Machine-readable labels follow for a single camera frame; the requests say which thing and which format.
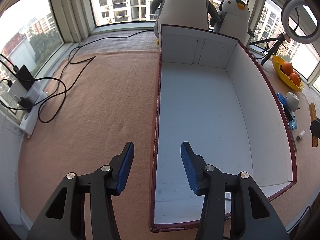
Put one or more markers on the yellow fruit dish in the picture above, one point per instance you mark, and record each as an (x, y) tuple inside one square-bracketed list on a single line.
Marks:
[(277, 61)]

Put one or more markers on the blue round object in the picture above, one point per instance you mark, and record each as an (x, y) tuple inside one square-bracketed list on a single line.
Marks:
[(282, 99)]

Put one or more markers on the small plush penguin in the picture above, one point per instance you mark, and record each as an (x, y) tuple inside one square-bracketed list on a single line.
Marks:
[(234, 16)]

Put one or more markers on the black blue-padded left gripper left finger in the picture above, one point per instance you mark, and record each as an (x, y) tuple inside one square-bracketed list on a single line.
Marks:
[(63, 215)]

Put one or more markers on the orange fruit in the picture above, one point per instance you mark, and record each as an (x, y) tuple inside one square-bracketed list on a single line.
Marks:
[(287, 68), (295, 78)]

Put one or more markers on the white power adapter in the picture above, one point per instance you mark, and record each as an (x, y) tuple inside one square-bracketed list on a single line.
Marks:
[(17, 90)]

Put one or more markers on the white ring light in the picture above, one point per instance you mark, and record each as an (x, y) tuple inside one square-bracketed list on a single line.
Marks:
[(288, 7)]

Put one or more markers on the other arm black gripper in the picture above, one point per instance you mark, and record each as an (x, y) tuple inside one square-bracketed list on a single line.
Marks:
[(315, 128)]

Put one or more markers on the white power strip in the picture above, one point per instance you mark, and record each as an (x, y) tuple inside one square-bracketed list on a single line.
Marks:
[(34, 96)]

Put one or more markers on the white round device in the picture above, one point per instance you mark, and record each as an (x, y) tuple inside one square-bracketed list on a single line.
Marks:
[(292, 101)]

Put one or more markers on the red box with white interior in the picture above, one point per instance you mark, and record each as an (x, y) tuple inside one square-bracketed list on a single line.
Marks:
[(212, 93)]

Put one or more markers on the orange fruit rear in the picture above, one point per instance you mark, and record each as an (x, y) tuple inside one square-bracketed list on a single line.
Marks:
[(287, 68)]

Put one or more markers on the small black plug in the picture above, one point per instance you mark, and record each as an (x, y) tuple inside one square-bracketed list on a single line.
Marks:
[(25, 104)]

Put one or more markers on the black tripod stand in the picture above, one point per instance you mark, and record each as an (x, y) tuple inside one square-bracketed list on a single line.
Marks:
[(279, 41)]

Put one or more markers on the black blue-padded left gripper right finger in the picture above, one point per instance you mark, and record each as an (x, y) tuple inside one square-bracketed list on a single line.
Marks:
[(252, 215)]

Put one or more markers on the large plush penguin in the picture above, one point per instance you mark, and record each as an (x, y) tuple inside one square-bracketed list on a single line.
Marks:
[(186, 13)]

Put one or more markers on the orange fruit front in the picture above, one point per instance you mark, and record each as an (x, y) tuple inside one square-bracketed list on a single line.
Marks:
[(295, 78)]

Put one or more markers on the wooden clothespin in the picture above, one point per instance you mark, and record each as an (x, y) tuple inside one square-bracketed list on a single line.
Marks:
[(313, 116)]

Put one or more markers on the black power adapter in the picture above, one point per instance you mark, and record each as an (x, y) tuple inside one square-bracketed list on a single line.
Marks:
[(25, 77)]

